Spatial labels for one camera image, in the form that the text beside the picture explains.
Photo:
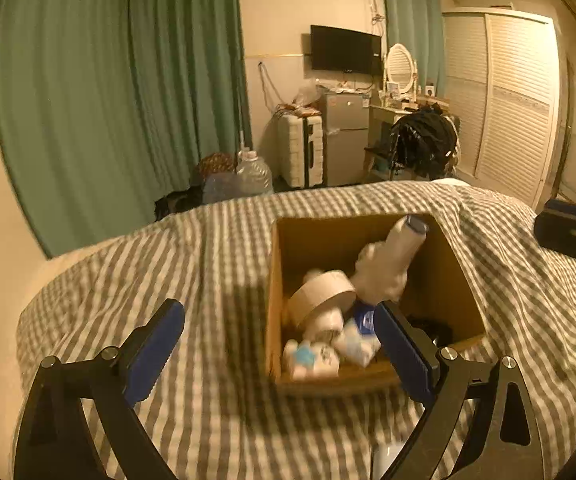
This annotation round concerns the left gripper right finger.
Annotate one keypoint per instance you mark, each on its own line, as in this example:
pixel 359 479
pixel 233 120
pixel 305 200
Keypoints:
pixel 502 441

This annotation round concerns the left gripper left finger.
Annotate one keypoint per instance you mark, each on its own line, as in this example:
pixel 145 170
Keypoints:
pixel 54 439

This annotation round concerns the white curved plastic piece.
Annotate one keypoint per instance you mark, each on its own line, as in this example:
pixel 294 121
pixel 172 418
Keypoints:
pixel 357 343

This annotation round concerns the white sock purple cuff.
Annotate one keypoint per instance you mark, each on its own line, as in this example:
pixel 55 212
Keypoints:
pixel 404 241

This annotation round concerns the white plush toy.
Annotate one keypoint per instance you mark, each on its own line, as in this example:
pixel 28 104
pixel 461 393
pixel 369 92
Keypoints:
pixel 380 273

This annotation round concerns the white handheld device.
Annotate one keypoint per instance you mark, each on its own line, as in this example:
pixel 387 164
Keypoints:
pixel 324 326

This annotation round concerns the black clothes on chair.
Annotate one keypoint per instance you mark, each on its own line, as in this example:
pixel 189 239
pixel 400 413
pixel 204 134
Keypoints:
pixel 424 142

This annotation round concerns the white louvered wardrobe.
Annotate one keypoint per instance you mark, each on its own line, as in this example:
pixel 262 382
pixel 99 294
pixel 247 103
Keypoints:
pixel 503 83

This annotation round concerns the wooden dressing table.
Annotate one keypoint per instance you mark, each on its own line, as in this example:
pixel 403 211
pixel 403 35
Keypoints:
pixel 377 152

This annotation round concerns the open cardboard box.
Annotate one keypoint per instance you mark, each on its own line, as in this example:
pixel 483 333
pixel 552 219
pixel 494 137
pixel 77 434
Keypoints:
pixel 368 304

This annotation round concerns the oval white vanity mirror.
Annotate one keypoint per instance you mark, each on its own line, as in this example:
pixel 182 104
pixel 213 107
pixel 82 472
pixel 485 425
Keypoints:
pixel 400 69

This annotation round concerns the silver mini fridge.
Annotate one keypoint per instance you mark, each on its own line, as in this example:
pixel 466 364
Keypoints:
pixel 346 121

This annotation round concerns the narrow green curtain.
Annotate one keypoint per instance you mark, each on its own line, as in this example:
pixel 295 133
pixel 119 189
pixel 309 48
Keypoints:
pixel 418 25

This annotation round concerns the white hard-shell suitcase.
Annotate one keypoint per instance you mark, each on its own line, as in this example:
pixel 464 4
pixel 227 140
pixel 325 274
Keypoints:
pixel 301 150

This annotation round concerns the brown patterned bag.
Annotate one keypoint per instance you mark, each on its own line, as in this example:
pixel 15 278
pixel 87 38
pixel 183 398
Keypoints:
pixel 216 163

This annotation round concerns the clear large water bottle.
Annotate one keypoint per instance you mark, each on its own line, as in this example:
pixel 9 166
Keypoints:
pixel 253 174

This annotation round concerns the large green curtain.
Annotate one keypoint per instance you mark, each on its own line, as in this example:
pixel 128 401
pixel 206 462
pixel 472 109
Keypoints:
pixel 106 106

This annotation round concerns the black wall television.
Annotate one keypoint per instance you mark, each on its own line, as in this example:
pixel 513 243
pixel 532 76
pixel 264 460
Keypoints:
pixel 344 50

